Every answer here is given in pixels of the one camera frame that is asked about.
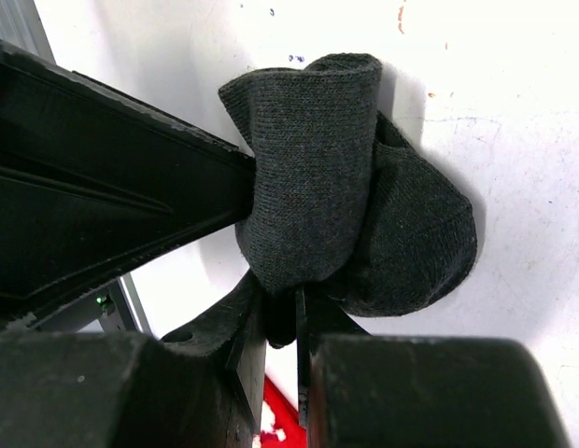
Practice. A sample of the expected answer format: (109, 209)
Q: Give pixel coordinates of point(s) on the aluminium rail frame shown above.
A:
(61, 226)

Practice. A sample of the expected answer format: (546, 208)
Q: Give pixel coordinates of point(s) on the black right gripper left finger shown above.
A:
(201, 385)

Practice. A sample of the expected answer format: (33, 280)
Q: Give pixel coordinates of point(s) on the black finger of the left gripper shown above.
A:
(197, 182)

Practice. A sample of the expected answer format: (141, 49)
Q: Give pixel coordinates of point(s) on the black sock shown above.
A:
(342, 202)

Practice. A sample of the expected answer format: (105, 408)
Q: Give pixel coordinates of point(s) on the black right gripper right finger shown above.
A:
(360, 390)

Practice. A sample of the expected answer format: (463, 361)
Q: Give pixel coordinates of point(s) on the red santa sock right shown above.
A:
(280, 425)

